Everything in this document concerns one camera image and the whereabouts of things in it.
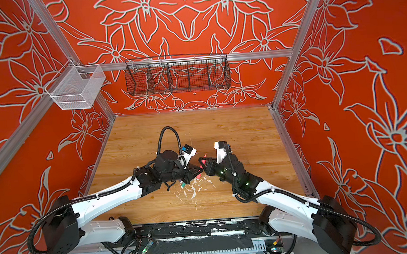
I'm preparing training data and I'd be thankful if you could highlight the black wire basket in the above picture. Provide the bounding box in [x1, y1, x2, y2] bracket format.
[124, 53, 232, 96]

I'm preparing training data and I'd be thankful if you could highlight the pink marker pen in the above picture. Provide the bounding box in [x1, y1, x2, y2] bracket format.
[196, 155, 207, 179]

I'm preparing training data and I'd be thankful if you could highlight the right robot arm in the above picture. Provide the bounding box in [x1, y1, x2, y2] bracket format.
[199, 154, 357, 254]

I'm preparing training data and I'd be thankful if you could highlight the green marker pen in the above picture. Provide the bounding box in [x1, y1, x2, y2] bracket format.
[180, 180, 186, 189]

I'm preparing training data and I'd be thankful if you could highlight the white cable duct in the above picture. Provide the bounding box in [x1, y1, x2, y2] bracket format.
[62, 238, 268, 254]

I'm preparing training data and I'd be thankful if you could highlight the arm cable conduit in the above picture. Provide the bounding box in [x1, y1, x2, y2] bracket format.
[19, 124, 190, 254]
[225, 132, 383, 254]

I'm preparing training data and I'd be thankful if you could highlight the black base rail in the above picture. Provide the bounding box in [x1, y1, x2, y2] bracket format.
[103, 213, 293, 250]

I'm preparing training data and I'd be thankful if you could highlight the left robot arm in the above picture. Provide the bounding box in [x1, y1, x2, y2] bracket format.
[41, 145, 202, 254]

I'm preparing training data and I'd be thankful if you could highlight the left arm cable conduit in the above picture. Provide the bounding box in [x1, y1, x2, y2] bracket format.
[19, 124, 190, 254]

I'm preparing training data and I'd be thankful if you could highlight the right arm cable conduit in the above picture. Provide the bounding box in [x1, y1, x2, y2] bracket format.
[225, 132, 383, 254]

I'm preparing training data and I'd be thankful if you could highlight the clear plastic bin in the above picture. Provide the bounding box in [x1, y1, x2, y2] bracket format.
[45, 65, 106, 110]

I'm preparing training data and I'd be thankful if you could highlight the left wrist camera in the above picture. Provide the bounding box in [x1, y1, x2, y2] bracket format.
[178, 144, 197, 168]

